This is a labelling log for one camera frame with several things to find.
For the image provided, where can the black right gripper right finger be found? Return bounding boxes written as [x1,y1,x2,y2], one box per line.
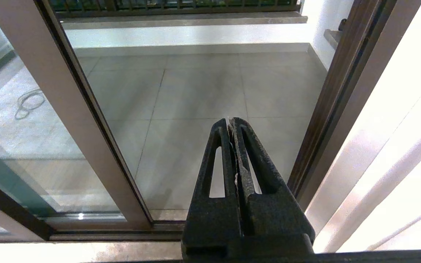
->
[232,117,316,239]

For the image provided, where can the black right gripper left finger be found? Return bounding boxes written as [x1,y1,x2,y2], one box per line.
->
[181,118,243,257]

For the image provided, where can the brown framed sliding glass door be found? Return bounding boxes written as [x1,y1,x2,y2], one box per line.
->
[0,0,187,234]

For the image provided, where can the dark brown door jamb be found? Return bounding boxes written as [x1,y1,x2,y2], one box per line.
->
[287,0,421,211]

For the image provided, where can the white curtain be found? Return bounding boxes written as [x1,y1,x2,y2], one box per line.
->
[306,0,421,253]

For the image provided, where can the black balcony railing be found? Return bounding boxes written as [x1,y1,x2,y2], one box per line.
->
[49,0,303,18]

